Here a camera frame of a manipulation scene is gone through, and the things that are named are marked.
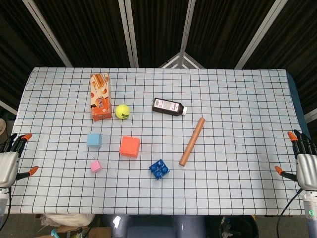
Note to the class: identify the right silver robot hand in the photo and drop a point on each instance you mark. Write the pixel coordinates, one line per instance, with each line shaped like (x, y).
(307, 171)

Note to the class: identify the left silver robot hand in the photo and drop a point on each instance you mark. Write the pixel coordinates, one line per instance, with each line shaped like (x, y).
(7, 168)

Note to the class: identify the small pink cube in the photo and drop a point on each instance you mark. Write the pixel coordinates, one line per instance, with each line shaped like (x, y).
(95, 166)

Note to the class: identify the medium light blue cube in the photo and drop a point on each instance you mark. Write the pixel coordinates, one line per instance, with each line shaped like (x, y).
(94, 140)

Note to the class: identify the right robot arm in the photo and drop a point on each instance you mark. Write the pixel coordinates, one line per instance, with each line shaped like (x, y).
(310, 210)

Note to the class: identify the white round object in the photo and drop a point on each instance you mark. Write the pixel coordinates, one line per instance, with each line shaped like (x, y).
(2, 127)

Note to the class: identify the blue table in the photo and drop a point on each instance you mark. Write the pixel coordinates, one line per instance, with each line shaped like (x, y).
(298, 104)

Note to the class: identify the white plastic bag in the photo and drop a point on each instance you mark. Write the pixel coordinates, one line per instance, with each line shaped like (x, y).
(67, 220)

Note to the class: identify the teal plastic piece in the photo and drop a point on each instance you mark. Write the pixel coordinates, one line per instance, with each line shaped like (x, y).
(54, 233)

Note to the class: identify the checkered tablecloth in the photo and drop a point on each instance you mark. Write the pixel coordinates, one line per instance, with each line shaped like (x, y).
(223, 148)

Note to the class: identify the black trash bin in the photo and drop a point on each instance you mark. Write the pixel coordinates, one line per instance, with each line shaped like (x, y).
(237, 226)

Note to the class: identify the cardboard box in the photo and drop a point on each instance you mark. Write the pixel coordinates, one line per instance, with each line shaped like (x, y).
(84, 232)

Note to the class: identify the orange snack box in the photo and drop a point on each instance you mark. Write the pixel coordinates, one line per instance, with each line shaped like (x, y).
(100, 99)

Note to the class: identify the wooden cylinder rod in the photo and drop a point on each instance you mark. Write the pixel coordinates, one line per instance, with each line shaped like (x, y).
(192, 140)

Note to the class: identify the large orange-red cube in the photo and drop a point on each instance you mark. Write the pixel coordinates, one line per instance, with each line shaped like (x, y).
(129, 146)

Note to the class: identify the yellow tennis ball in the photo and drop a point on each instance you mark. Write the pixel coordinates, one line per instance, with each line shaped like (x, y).
(122, 111)

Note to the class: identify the dark blue studded brick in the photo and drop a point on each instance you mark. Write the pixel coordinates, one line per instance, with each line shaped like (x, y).
(159, 169)

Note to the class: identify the brown bottle white cap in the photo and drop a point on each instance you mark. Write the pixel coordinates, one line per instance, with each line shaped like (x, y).
(166, 106)

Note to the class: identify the grey-blue robot torso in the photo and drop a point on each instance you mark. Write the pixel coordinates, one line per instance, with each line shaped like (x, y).
(153, 226)

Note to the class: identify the dark folding screen white frames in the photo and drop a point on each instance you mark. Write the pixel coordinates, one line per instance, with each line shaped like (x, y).
(158, 32)

